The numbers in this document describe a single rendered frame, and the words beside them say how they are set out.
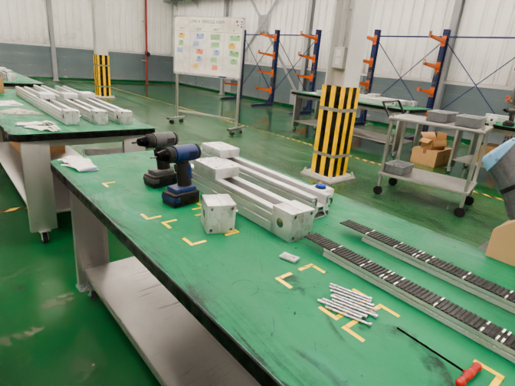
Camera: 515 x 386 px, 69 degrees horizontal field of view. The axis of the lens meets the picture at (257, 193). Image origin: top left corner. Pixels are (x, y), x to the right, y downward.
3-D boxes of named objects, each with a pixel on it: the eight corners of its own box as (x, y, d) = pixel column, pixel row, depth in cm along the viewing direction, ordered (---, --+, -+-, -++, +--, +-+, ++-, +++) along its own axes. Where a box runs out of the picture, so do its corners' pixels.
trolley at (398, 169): (473, 205, 412) (500, 112, 378) (463, 218, 370) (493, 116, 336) (382, 181, 469) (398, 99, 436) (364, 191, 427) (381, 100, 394)
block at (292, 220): (316, 234, 123) (319, 207, 120) (289, 243, 116) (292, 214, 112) (296, 224, 130) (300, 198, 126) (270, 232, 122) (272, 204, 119)
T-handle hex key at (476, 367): (482, 371, 71) (484, 364, 71) (461, 391, 66) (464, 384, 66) (407, 324, 83) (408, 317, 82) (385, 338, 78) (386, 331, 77)
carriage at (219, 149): (238, 161, 179) (239, 148, 177) (219, 165, 172) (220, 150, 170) (220, 154, 190) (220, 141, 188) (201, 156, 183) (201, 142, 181)
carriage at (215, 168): (237, 182, 149) (239, 166, 147) (214, 186, 142) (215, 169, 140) (215, 171, 161) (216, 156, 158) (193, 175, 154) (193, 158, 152)
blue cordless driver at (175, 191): (202, 201, 142) (204, 145, 135) (157, 214, 128) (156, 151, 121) (189, 196, 147) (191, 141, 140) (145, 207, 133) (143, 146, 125)
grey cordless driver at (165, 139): (180, 184, 160) (180, 132, 153) (138, 192, 146) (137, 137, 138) (168, 178, 165) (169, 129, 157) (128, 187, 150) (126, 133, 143)
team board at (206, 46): (165, 123, 728) (165, 13, 663) (182, 121, 769) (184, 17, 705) (230, 136, 661) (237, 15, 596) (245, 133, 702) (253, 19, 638)
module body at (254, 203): (291, 225, 128) (294, 202, 125) (270, 232, 122) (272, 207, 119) (178, 165, 185) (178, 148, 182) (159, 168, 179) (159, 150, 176)
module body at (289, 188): (328, 215, 140) (331, 194, 137) (309, 220, 134) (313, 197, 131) (211, 161, 197) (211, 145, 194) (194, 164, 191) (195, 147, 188)
